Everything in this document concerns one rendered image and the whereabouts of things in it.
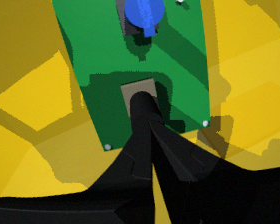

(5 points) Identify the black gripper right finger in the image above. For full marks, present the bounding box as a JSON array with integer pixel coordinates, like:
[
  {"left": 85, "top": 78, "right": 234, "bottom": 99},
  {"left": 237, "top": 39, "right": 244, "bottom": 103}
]
[{"left": 148, "top": 120, "right": 280, "bottom": 224}]

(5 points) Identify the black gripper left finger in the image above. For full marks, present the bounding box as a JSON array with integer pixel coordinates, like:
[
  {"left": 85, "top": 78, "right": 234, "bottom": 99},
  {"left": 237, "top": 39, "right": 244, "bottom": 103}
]
[{"left": 0, "top": 121, "right": 156, "bottom": 224}]

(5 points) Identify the green circuit board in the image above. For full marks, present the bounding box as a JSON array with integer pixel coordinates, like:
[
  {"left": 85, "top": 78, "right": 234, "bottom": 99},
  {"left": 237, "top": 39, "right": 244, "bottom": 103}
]
[{"left": 51, "top": 0, "right": 211, "bottom": 152}]

